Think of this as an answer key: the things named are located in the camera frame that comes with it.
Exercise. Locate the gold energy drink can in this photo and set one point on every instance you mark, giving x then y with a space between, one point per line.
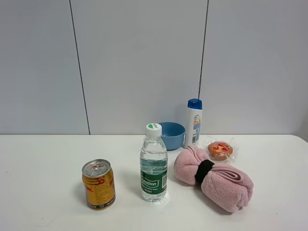
98 179

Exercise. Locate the white shampoo bottle blue cap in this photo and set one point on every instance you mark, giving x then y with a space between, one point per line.
193 122

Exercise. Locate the black elastic band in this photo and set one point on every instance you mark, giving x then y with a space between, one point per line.
203 169

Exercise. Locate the orange pastry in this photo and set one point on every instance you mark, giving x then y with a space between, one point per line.
219 150

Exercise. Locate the clear water bottle green label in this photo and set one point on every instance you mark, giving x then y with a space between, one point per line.
153 164

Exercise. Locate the rolled pink towel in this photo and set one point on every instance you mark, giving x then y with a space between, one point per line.
226 186

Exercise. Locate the blue plastic bowl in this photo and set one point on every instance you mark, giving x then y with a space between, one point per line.
172 135

